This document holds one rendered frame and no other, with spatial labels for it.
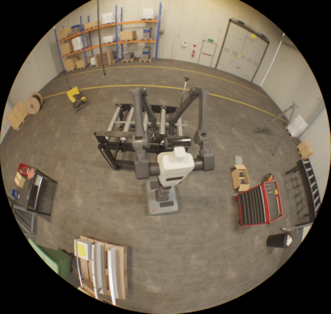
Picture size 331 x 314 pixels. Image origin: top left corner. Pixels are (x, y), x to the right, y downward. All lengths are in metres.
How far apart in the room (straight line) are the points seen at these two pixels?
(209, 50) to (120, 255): 11.36
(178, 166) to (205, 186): 1.92
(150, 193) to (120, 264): 1.41
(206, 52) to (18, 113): 12.84
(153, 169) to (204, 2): 10.62
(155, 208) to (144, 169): 1.38
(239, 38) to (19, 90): 16.71
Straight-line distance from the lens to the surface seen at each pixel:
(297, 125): 8.34
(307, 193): 5.06
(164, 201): 2.04
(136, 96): 0.80
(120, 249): 2.16
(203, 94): 0.89
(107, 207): 2.45
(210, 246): 2.64
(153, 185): 2.09
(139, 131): 0.76
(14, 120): 7.95
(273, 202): 2.45
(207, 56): 10.50
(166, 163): 0.70
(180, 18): 10.04
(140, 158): 0.72
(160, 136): 1.43
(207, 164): 0.81
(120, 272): 2.35
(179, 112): 1.10
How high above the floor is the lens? 2.28
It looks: 56 degrees down
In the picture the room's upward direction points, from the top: 10 degrees clockwise
